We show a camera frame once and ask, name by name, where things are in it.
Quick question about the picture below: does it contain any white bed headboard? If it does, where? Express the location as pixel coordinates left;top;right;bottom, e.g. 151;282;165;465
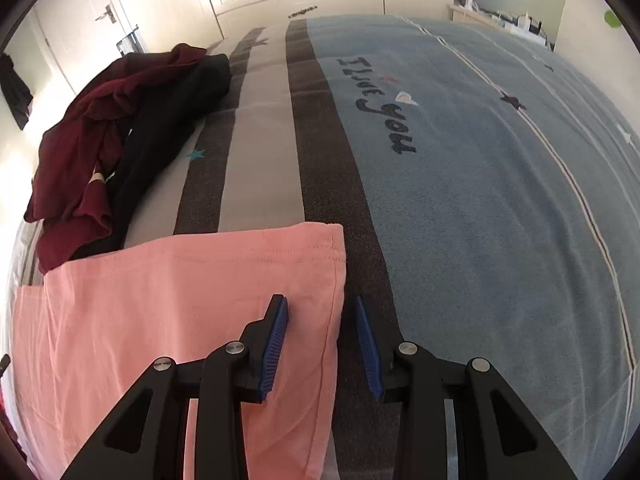
552;0;640;91

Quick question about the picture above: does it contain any black garment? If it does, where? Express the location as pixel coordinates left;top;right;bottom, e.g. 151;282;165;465
75;54;232;261

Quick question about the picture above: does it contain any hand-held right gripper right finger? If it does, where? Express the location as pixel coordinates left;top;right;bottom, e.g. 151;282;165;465
354;296;578;480

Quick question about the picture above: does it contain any white door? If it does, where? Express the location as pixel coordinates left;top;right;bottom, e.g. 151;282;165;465
30;0;146;96

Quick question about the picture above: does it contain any maroon garment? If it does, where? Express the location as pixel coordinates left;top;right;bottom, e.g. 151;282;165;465
24;44;208;275

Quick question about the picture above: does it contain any striped star-print bed sheet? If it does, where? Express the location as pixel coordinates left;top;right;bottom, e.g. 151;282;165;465
5;12;640;480

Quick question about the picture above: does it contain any pink shirt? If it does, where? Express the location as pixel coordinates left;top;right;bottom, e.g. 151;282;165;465
12;222;347;480

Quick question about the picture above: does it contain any white power strip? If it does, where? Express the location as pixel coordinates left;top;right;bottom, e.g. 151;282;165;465
495;10;548;38

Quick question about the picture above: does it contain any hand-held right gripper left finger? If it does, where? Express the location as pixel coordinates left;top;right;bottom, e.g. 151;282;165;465
60;294;291;480

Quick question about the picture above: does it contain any silver ribbed suitcase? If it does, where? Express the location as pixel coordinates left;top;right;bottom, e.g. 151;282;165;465
116;25;146;56

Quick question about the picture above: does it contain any dark hanging garment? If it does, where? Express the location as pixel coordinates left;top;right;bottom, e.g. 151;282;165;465
0;52;33;131

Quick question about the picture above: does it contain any light wooden nightstand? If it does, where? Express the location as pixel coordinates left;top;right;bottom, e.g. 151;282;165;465
446;2;556;51

